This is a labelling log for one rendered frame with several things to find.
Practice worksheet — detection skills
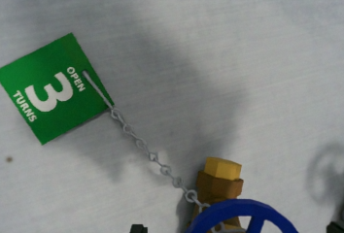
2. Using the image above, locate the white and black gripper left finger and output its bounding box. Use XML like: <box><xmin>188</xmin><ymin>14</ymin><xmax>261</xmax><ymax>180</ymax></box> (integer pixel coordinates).
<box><xmin>129</xmin><ymin>224</ymin><xmax>148</xmax><ymax>233</ymax></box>

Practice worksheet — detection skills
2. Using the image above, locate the grey pipe assembly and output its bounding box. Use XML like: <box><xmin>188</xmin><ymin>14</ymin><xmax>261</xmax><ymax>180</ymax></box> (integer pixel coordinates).
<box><xmin>185</xmin><ymin>157</ymin><xmax>298</xmax><ymax>233</ymax></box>

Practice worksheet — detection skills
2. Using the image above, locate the green tag with silver chain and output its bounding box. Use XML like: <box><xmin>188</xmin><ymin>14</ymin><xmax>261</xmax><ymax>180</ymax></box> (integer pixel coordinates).
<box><xmin>0</xmin><ymin>33</ymin><xmax>210</xmax><ymax>213</ymax></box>

